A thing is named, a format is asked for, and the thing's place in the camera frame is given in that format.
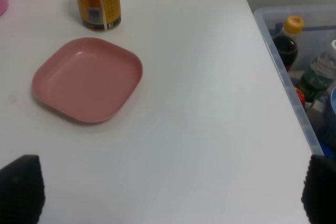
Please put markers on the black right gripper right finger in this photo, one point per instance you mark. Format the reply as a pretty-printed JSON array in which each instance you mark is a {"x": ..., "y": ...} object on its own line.
[{"x": 318, "y": 195}]

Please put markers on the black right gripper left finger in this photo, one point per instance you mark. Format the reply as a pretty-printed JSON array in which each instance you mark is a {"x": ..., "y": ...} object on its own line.
[{"x": 22, "y": 190}]

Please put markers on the blue bowl in bin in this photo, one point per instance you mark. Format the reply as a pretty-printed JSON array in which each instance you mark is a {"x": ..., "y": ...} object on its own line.
[{"x": 329, "y": 119}]

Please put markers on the red toy in bin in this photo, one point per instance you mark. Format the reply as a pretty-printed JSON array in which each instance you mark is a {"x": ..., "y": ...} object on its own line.
[{"x": 301, "y": 97}]

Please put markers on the green label water bottle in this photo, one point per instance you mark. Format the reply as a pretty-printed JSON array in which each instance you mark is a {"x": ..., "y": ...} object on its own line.
[{"x": 319, "y": 75}]

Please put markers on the pink square plate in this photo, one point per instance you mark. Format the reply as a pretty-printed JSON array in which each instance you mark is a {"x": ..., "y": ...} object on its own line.
[{"x": 87, "y": 79}]

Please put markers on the yellow cap sauce bottle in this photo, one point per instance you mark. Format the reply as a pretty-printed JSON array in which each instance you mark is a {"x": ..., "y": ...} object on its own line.
[{"x": 286, "y": 40}]

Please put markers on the clear plastic storage bin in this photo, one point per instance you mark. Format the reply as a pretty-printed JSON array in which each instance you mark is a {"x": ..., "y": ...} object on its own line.
[{"x": 317, "y": 34}]

